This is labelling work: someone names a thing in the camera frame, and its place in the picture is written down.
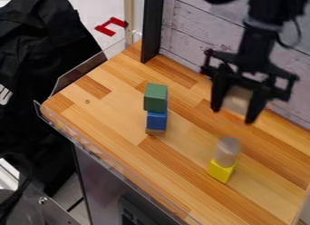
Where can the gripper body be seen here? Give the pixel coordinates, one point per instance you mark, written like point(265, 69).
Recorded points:
point(247, 64)

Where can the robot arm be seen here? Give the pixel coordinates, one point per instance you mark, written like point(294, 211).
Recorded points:
point(263, 44)

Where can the grey metal machine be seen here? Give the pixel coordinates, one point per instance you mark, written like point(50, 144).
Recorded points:
point(28, 204)

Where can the black fabric bag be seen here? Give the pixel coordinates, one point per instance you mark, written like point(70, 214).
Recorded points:
point(36, 83)

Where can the green cube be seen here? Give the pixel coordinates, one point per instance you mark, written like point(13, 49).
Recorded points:
point(155, 97)

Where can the black upright post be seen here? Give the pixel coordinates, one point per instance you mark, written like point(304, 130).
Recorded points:
point(151, 26)

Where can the grey cylinder block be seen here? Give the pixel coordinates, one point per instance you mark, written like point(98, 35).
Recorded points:
point(227, 151)

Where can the pale wooden square block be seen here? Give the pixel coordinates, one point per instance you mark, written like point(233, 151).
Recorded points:
point(238, 100)

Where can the yellow cube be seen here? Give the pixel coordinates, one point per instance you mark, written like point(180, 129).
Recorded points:
point(220, 171)

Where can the blue block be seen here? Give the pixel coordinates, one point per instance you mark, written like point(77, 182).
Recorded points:
point(157, 121)

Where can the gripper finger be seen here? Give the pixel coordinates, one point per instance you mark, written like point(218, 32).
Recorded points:
point(220, 90)
point(257, 105)

